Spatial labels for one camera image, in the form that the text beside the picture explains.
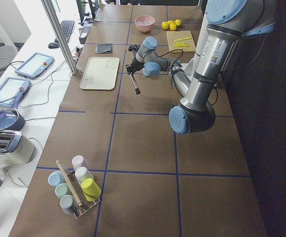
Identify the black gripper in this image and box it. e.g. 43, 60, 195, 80
126, 57, 144, 74

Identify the steel muddler black tip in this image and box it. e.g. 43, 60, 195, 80
129, 73, 141, 95

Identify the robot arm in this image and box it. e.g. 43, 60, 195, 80
126, 0, 278, 134

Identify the pink bowl of ice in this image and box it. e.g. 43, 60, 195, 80
134, 15, 155, 33

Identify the pink cup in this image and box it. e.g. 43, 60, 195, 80
72, 155, 89, 170

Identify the white cup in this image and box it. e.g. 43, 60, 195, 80
75, 166, 94, 186

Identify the yellow green cup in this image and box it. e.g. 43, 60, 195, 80
81, 178, 101, 201

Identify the light blue rack cup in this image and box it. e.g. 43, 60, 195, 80
47, 170, 65, 187

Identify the mint green cup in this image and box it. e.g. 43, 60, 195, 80
55, 183, 72, 199

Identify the grey cup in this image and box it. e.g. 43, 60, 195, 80
60, 195, 79, 214

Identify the cream bear serving tray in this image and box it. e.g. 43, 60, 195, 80
80, 57, 120, 90

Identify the grey folded cloth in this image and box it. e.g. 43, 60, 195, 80
95, 43, 112, 54

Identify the bamboo cutting board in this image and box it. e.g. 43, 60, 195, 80
166, 31, 196, 53

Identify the yellow plastic knife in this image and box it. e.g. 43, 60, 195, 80
174, 37, 191, 42

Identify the black keyboard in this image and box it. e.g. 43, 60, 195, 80
60, 20, 75, 42

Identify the black computer mouse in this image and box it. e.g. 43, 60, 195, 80
48, 42, 59, 49

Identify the teach pendant tablet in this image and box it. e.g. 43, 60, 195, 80
0, 78, 31, 108
15, 52, 54, 79

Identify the blue saucepan with lid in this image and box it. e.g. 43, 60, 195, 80
0, 87, 25, 131

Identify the wooden stick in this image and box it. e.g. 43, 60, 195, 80
56, 160, 82, 207

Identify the cream toaster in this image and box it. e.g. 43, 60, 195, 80
0, 130, 35, 164

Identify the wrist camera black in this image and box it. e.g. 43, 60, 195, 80
128, 44, 141, 56

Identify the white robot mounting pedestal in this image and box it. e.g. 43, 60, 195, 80
183, 16, 218, 84

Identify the aluminium frame post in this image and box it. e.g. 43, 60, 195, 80
41, 0, 78, 75

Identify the white wire cup rack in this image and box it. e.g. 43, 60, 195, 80
68, 171, 100, 218

